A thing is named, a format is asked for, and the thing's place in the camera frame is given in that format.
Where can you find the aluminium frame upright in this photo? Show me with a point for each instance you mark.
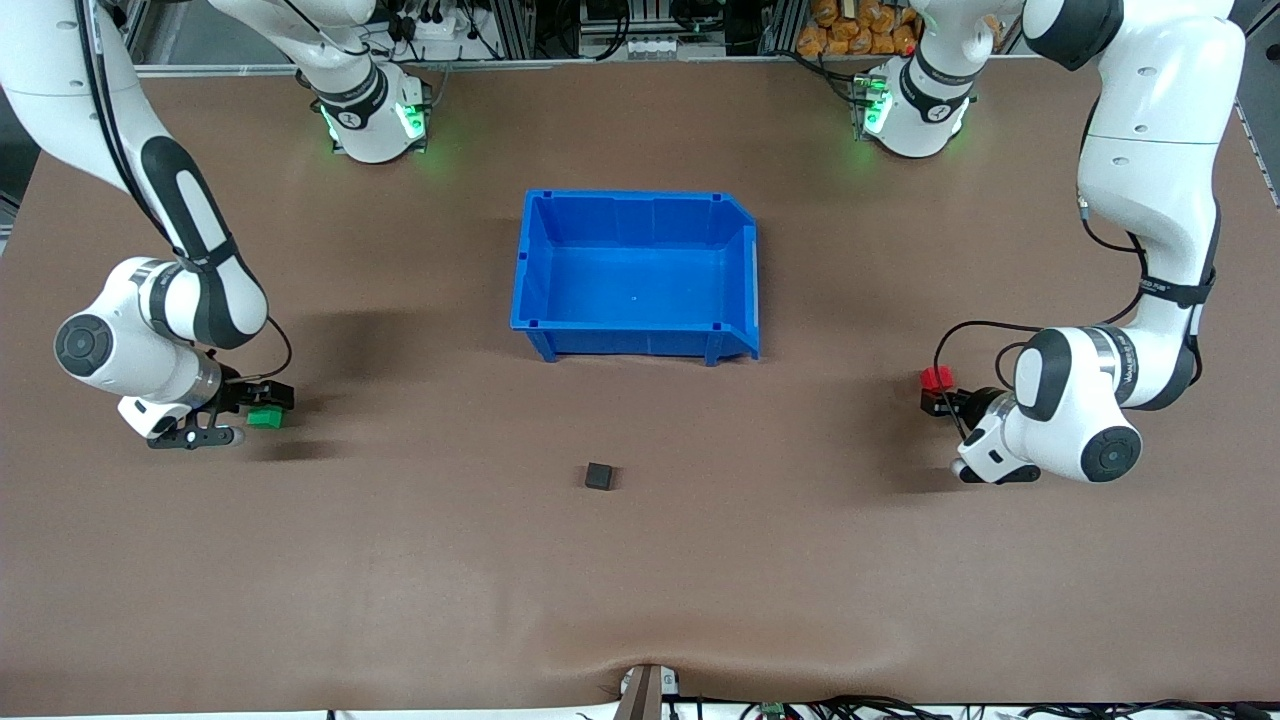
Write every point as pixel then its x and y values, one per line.
pixel 512 28
pixel 786 25

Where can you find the brown table mat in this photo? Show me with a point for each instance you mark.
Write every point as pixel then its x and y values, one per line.
pixel 640 580

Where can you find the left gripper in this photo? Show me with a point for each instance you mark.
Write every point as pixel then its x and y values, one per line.
pixel 973 404

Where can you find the small black cube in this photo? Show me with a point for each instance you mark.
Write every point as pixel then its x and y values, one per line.
pixel 598 476

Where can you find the small red cube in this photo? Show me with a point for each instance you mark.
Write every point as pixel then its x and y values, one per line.
pixel 936 378

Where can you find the white power strip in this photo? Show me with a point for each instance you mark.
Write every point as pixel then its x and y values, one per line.
pixel 430 32

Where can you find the orange snack bag pile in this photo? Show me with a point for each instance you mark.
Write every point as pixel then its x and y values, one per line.
pixel 850 30

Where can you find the small green cube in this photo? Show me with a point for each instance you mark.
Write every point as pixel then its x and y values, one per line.
pixel 265 418

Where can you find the aluminium frame rail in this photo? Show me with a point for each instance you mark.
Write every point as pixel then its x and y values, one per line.
pixel 650 62

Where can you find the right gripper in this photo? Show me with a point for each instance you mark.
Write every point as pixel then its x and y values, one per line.
pixel 240 395

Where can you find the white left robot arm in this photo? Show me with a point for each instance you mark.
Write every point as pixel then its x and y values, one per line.
pixel 1150 150

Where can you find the blue plastic storage bin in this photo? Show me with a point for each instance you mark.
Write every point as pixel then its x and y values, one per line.
pixel 635 285

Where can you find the white connector block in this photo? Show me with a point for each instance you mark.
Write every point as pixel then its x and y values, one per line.
pixel 657 47

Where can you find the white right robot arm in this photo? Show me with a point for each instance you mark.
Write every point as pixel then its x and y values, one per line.
pixel 110 340

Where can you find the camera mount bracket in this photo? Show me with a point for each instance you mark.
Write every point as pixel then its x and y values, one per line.
pixel 642 695

